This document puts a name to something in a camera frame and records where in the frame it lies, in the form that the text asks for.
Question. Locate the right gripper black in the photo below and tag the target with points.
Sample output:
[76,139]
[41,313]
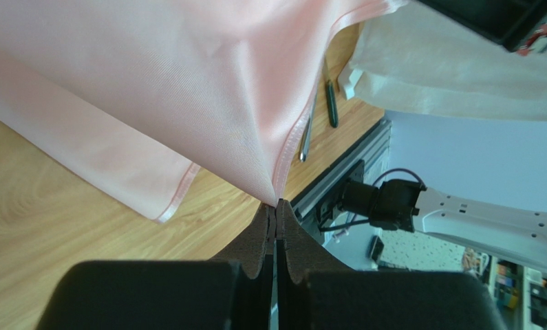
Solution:
[519,26]

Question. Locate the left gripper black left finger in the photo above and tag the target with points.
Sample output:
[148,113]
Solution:
[232,290]

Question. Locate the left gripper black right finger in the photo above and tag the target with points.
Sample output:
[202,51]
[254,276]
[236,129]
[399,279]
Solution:
[318,291]

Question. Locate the pink cloth napkin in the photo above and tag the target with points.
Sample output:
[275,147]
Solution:
[136,96]

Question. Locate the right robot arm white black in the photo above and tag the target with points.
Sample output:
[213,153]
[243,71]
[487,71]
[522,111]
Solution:
[471,119]

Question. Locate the white hanging cloth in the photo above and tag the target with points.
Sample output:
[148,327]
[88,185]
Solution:
[416,60]

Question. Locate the white clothes rack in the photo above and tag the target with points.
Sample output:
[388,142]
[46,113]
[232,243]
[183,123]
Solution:
[347,80]

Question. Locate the black handled knife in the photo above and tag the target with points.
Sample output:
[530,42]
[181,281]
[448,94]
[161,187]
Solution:
[330,96]

